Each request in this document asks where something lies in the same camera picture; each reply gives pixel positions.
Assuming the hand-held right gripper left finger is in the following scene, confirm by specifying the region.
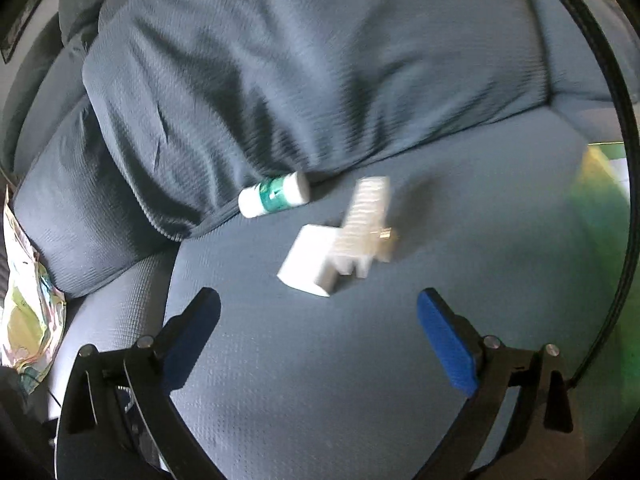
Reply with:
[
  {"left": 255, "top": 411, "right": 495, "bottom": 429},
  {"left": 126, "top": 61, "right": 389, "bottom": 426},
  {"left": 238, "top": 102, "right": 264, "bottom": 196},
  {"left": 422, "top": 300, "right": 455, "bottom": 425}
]
[{"left": 55, "top": 287, "right": 223, "bottom": 480}]

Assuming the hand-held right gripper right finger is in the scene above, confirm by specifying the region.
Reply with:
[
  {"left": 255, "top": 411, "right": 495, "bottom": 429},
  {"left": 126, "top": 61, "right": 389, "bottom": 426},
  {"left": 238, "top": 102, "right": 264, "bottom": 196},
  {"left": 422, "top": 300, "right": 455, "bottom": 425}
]
[{"left": 415, "top": 287, "right": 576, "bottom": 480}]

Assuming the green yellow cardboard box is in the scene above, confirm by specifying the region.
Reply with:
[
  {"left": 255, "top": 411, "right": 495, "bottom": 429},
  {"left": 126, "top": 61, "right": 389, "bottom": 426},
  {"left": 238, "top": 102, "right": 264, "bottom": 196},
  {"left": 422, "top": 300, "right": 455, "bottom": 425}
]
[{"left": 575, "top": 142, "right": 640, "bottom": 411}]

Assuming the grey sofa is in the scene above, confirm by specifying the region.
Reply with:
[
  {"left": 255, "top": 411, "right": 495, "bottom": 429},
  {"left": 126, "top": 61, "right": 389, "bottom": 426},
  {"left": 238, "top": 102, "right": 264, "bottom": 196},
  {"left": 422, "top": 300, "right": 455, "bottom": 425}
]
[{"left": 0, "top": 0, "right": 640, "bottom": 480}]

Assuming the beige plastic clip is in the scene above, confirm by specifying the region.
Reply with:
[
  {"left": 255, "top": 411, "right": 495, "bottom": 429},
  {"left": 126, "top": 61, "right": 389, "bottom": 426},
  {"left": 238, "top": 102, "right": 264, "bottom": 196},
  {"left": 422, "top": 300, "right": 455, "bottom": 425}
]
[{"left": 332, "top": 176, "right": 393, "bottom": 278}]

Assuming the white charger block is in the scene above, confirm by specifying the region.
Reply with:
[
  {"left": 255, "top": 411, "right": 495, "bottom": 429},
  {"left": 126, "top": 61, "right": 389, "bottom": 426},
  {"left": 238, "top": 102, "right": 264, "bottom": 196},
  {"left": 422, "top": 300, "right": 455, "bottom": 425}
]
[{"left": 277, "top": 224, "right": 346, "bottom": 298}]

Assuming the colourful printed bag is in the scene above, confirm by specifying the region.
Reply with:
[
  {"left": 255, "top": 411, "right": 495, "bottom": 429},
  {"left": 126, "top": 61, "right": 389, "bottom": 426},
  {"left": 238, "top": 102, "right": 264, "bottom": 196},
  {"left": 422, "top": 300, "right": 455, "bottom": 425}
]
[{"left": 0, "top": 185, "right": 68, "bottom": 376}]

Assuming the grey sofa back cushion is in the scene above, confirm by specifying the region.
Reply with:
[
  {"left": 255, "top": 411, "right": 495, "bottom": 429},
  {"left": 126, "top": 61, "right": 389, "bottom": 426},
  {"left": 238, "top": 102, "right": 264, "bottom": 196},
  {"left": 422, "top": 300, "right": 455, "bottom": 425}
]
[{"left": 12, "top": 95, "right": 191, "bottom": 301}]

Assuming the white pill bottle green label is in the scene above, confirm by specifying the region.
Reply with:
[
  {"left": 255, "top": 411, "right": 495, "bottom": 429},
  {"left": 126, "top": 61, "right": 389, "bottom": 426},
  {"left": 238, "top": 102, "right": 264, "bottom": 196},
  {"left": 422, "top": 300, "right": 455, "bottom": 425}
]
[{"left": 237, "top": 170, "right": 311, "bottom": 219}]

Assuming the large grey ribbed cushion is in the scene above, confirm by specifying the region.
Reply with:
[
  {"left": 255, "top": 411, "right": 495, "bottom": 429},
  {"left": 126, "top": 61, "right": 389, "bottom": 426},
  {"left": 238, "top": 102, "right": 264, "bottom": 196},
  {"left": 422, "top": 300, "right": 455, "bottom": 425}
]
[{"left": 82, "top": 0, "right": 551, "bottom": 241}]

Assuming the black cable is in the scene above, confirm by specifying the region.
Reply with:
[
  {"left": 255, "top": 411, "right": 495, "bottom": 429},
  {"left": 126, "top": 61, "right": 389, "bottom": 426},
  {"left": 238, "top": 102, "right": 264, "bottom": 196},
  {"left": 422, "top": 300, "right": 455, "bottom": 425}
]
[{"left": 522, "top": 0, "right": 640, "bottom": 393}]

